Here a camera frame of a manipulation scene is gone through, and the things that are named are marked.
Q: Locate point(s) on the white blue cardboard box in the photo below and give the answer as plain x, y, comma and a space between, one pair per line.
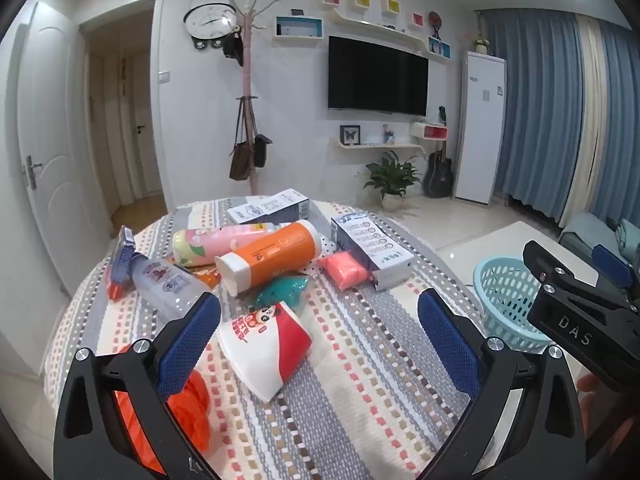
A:
270, 207
372, 250

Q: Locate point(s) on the red white wall box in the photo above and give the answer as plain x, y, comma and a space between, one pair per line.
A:
430, 131

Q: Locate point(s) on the small flower pot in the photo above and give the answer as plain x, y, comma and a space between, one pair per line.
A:
480, 42

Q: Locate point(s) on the blue red small carton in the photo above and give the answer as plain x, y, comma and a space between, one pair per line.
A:
120, 260

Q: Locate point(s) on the blue beige curtains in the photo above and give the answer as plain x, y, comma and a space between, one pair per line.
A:
550, 120

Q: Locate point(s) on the light blue plastic basket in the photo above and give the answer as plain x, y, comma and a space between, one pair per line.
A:
505, 300

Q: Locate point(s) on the pink foam block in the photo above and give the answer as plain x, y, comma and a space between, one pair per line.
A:
345, 270

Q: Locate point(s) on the panda wall clock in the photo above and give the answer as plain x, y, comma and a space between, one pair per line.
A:
207, 20

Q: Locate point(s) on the pink coat rack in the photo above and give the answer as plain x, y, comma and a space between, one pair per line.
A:
246, 80

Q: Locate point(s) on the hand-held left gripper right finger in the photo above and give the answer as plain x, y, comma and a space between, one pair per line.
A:
447, 340

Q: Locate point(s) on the blue cube wall shelf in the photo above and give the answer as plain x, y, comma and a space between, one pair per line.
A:
439, 47

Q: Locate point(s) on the curved white wall shelf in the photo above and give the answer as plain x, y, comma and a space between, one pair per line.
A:
380, 27

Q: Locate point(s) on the polka dot cloth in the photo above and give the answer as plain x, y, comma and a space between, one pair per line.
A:
320, 255

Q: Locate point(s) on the white room door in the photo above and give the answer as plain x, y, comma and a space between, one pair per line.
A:
60, 150

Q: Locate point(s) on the green potted plant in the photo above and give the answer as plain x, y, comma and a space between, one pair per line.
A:
392, 175

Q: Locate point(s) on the wall light switch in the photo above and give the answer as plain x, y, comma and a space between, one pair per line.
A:
164, 77

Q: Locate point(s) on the white hallway door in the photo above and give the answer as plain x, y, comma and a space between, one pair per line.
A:
142, 150

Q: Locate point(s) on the clear plastic bottle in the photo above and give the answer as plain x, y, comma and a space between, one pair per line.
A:
167, 282

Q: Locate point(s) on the orange white plastic bottle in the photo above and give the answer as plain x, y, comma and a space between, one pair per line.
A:
275, 255

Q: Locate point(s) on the yellow cube wall shelf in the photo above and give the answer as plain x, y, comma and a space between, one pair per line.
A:
362, 1
394, 6

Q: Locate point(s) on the teal crumpled wrapper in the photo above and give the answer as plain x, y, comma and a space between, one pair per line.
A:
282, 292

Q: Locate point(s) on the black acoustic guitar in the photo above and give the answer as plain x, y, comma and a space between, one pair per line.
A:
438, 175

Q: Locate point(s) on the teal sofa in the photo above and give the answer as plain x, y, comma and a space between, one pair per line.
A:
590, 232

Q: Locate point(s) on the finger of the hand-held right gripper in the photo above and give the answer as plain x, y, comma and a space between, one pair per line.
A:
612, 265
580, 315

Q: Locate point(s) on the red round racket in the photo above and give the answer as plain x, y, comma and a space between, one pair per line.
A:
436, 20

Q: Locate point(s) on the orange plastic bag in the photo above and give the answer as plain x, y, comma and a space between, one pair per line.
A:
192, 405

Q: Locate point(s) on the small black shoulder bag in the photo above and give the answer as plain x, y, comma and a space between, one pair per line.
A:
261, 151

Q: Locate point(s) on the white coffee table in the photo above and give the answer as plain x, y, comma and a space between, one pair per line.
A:
530, 235

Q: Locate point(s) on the black hanging bag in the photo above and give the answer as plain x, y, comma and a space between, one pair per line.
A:
232, 47

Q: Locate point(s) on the white standing air conditioner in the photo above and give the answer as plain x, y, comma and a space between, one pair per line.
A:
480, 125

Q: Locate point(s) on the blue white wall shelf box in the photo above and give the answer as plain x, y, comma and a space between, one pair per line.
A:
299, 27

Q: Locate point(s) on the red white snack packet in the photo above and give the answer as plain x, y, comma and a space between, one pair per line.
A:
267, 340

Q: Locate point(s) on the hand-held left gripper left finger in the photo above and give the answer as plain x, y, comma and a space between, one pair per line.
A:
190, 345

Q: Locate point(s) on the low white wall shelf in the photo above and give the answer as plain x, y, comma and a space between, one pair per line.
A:
375, 146

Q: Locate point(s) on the pink yogurt drink bottle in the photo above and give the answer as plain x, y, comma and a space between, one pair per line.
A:
225, 242

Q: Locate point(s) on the black flat television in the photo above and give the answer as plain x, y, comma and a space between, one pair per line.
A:
377, 75

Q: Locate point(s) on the black butterfly picture frame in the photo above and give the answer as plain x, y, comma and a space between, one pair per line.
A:
350, 134

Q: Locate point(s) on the person's right hand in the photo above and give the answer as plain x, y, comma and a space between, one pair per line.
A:
590, 385

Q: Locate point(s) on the orange panda snack packet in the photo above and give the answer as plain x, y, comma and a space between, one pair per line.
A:
207, 277

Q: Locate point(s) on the brown shoulder bag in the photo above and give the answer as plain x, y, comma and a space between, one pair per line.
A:
241, 160

